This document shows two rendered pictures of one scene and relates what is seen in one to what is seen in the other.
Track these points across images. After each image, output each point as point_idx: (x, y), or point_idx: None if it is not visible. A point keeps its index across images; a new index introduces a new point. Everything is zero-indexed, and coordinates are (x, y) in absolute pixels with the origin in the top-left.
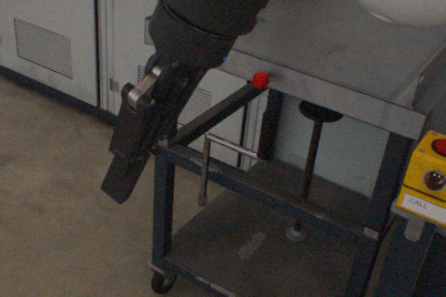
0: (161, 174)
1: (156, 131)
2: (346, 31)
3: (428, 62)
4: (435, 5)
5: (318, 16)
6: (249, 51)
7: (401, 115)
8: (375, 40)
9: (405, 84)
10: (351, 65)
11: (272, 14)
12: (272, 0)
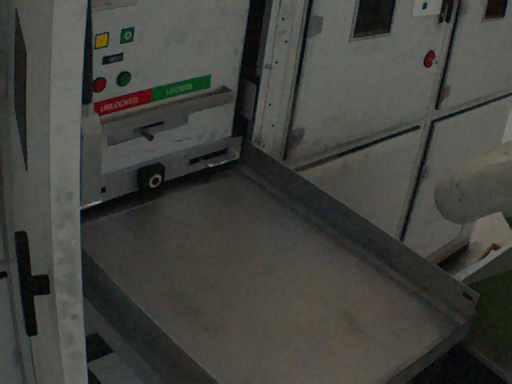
0: None
1: None
2: (303, 297)
3: (459, 281)
4: None
5: (254, 302)
6: None
7: (463, 329)
8: (326, 284)
9: (427, 305)
10: (390, 325)
11: (246, 340)
12: (192, 322)
